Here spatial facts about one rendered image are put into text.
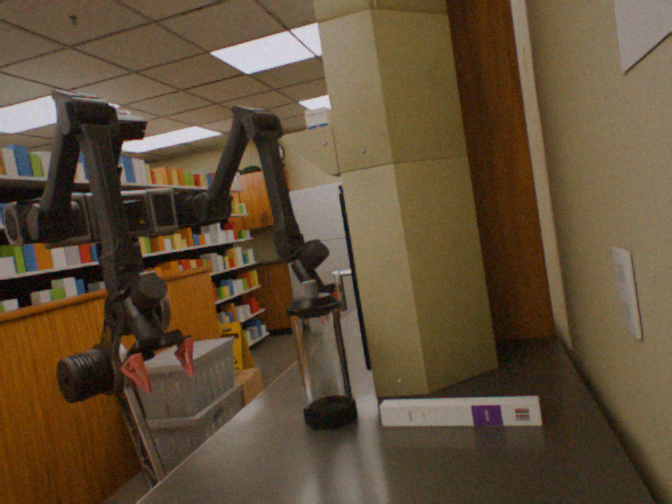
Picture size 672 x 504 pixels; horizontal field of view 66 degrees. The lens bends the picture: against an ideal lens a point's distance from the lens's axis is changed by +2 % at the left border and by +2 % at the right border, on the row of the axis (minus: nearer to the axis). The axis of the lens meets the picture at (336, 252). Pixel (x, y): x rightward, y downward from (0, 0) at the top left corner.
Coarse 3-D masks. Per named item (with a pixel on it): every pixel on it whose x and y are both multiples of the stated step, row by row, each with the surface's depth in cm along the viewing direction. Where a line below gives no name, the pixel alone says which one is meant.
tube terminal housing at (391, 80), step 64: (384, 64) 100; (448, 64) 108; (384, 128) 100; (448, 128) 108; (384, 192) 101; (448, 192) 107; (384, 256) 103; (448, 256) 107; (384, 320) 104; (448, 320) 106; (384, 384) 105; (448, 384) 105
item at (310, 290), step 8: (312, 280) 97; (304, 288) 96; (312, 288) 96; (304, 296) 97; (312, 296) 96; (320, 296) 95; (328, 296) 95; (296, 304) 94; (304, 304) 93; (312, 304) 93; (320, 304) 93
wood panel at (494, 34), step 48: (480, 0) 128; (480, 48) 129; (480, 96) 130; (480, 144) 131; (528, 144) 128; (480, 192) 132; (528, 192) 129; (480, 240) 133; (528, 240) 130; (528, 288) 131; (528, 336) 132
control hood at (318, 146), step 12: (300, 132) 105; (312, 132) 104; (324, 132) 104; (288, 144) 106; (300, 144) 105; (312, 144) 104; (324, 144) 104; (312, 156) 105; (324, 156) 104; (336, 156) 104; (324, 168) 104; (336, 168) 104
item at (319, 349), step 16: (304, 320) 93; (320, 320) 93; (336, 320) 95; (304, 336) 93; (320, 336) 93; (336, 336) 95; (304, 352) 94; (320, 352) 93; (336, 352) 94; (304, 368) 94; (320, 368) 93; (336, 368) 94; (304, 384) 95; (320, 384) 93; (336, 384) 94; (304, 400) 97; (320, 400) 94; (336, 400) 94; (352, 400) 98
